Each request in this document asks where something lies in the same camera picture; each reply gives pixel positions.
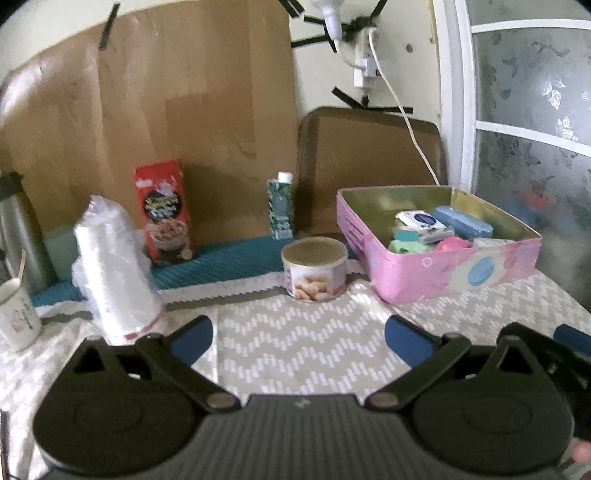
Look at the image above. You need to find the teal packet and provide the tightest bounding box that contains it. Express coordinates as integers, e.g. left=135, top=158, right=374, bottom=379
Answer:
left=392, top=228, right=432, bottom=245

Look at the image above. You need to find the pink tin box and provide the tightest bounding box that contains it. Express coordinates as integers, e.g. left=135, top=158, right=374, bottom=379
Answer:
left=336, top=185, right=543, bottom=305

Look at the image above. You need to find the white plug-in lamp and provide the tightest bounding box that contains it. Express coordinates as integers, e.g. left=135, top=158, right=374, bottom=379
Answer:
left=309, top=0, right=345, bottom=54

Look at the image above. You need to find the red snack box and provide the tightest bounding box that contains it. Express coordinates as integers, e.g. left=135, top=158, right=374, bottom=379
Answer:
left=133, top=160, right=195, bottom=267

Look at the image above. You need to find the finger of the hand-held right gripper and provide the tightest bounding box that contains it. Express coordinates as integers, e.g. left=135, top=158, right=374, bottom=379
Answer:
left=545, top=324, right=591, bottom=388

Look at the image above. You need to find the brown woven chair back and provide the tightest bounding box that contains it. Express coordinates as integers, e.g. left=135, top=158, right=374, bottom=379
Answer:
left=295, top=107, right=448, bottom=234

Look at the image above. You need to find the frosted glass window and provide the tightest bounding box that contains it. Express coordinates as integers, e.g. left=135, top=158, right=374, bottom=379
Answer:
left=434, top=0, right=591, bottom=296

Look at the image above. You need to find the light green container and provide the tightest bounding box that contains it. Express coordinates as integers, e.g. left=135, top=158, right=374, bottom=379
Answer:
left=44, top=227, right=84, bottom=282

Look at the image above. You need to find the white wet wipes pack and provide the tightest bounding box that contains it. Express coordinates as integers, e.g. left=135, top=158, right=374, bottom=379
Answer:
left=394, top=210, right=451, bottom=243

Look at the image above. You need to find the white enamel mug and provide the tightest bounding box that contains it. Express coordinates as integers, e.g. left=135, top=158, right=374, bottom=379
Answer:
left=0, top=277, right=42, bottom=352

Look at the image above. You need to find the light green cloth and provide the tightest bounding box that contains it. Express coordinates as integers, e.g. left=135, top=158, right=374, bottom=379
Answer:
left=388, top=240, right=437, bottom=256

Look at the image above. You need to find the round snack can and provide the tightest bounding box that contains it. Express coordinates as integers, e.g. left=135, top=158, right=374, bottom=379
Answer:
left=281, top=237, right=349, bottom=303

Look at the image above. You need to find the white power cable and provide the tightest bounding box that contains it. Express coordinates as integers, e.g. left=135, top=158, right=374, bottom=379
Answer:
left=369, top=28, right=441, bottom=186

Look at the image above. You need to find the wood pattern board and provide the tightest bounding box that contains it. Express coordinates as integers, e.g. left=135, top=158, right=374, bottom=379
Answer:
left=0, top=0, right=301, bottom=245

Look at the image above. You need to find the green drink carton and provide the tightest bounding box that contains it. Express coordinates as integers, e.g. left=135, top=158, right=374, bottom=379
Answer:
left=266, top=172, right=295, bottom=241

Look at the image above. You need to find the steel thermos kettle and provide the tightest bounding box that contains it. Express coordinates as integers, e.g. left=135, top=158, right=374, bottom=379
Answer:
left=0, top=172, right=56, bottom=296

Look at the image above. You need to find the white power adapter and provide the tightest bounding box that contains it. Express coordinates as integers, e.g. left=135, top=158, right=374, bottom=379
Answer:
left=353, top=25, right=382, bottom=88

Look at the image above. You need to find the pink mesh cloth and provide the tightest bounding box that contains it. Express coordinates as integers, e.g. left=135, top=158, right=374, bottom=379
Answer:
left=434, top=236, right=474, bottom=253

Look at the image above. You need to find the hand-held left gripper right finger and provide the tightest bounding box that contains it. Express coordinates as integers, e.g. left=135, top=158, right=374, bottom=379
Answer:
left=365, top=316, right=552, bottom=412

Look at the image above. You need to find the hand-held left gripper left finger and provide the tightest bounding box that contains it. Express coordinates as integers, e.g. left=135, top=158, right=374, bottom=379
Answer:
left=69, top=316, right=242, bottom=412

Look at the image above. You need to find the plastic bag of cups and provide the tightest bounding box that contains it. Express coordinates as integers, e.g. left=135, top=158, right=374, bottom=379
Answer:
left=71, top=195, right=164, bottom=347

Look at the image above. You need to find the teal table mat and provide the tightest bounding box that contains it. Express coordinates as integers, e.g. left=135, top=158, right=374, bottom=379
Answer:
left=30, top=235, right=361, bottom=308

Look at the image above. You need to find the blue plastic case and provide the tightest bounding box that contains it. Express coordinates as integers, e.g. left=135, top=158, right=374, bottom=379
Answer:
left=433, top=205, right=494, bottom=241

